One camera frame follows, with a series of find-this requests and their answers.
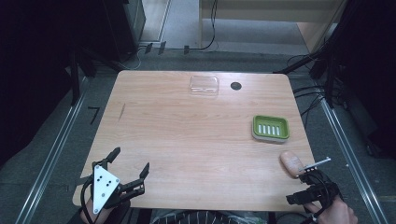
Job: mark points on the clear plastic box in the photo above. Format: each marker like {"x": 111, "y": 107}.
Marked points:
{"x": 204, "y": 85}

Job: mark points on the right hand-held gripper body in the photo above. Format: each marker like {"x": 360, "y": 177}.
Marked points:
{"x": 323, "y": 188}

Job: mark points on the person's striped clothing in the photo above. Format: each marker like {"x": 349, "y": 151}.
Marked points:
{"x": 199, "y": 217}

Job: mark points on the metal floor rail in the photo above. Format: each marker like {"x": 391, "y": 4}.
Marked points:
{"x": 53, "y": 149}
{"x": 351, "y": 158}

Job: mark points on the pink oval soap bar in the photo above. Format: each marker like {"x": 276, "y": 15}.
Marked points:
{"x": 290, "y": 162}

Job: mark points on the light wooden furniture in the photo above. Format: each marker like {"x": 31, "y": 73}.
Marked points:
{"x": 274, "y": 9}

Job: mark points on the black cabinet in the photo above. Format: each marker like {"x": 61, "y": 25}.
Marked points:
{"x": 124, "y": 28}

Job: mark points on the black stand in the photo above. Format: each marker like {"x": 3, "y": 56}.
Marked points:
{"x": 330, "y": 71}
{"x": 74, "y": 77}

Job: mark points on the person's right hand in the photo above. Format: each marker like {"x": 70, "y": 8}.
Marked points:
{"x": 337, "y": 214}

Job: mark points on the green soap dish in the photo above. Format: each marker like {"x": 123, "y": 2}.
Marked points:
{"x": 270, "y": 129}

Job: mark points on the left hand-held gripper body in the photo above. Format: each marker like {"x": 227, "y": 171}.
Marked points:
{"x": 102, "y": 185}

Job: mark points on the person's left hand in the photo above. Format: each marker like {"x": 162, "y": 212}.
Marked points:
{"x": 88, "y": 216}

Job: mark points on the black round table grommet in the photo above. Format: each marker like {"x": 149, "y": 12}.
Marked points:
{"x": 236, "y": 86}

